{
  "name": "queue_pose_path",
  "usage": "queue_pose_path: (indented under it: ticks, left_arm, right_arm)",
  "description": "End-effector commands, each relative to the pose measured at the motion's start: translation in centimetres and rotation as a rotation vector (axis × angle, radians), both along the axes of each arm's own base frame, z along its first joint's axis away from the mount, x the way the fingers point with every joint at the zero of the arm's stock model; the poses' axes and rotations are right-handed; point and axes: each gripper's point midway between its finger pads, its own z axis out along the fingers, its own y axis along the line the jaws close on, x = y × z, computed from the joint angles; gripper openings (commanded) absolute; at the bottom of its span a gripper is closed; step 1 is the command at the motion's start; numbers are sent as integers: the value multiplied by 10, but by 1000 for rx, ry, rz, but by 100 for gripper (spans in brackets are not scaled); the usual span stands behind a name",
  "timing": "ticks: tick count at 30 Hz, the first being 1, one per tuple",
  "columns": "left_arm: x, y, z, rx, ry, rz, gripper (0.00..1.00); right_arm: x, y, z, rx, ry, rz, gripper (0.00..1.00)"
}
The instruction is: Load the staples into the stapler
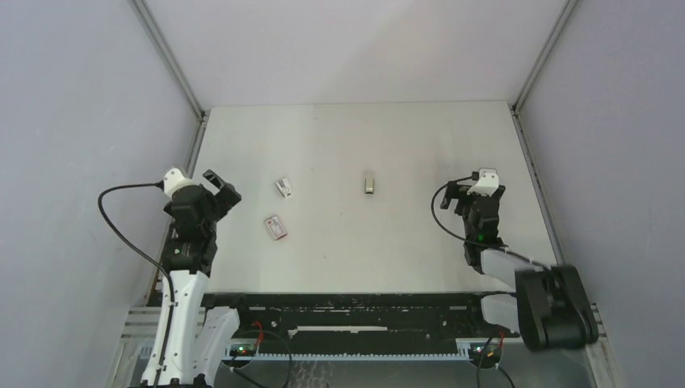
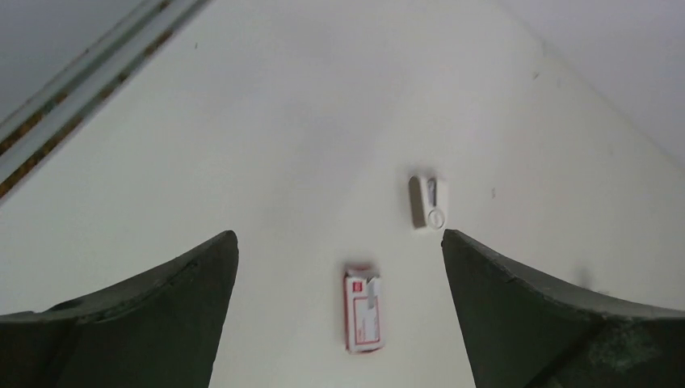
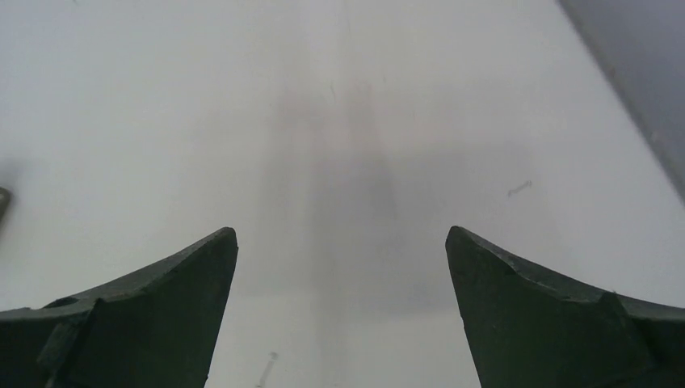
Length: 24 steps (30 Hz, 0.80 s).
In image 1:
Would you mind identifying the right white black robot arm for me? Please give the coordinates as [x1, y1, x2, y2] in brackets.
[430, 168, 600, 352]

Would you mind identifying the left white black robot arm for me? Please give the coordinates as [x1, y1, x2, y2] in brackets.
[139, 168, 253, 387]

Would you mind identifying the right green circuit board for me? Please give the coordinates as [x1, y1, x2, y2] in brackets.
[469, 346, 500, 359]

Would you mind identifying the green circuit board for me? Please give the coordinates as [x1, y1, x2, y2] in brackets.
[469, 346, 500, 359]
[229, 344, 258, 358]

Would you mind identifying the left green circuit board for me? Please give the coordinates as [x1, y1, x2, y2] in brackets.
[229, 344, 258, 358]

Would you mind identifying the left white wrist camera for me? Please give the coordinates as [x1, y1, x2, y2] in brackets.
[162, 167, 195, 199]

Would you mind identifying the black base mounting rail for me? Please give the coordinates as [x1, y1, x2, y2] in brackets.
[201, 292, 514, 356]

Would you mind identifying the white slotted cable duct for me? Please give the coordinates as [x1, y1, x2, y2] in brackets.
[137, 342, 477, 362]

